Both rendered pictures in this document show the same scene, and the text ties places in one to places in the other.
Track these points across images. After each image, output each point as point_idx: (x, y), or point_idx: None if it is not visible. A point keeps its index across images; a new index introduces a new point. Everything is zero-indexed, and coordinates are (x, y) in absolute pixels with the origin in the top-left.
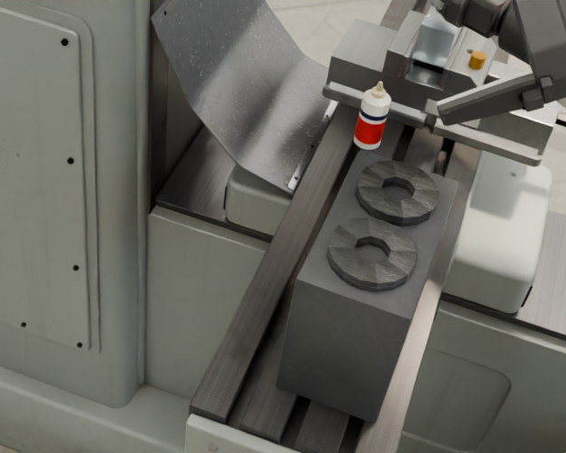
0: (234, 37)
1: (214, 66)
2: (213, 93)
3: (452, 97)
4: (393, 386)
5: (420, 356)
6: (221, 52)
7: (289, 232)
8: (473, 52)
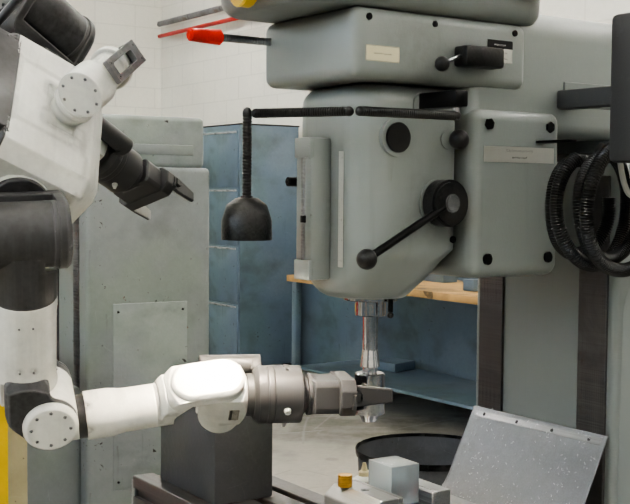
0: (519, 496)
1: (484, 486)
2: (464, 493)
3: (147, 208)
4: (171, 486)
5: (175, 494)
6: (499, 488)
7: (308, 493)
8: (350, 473)
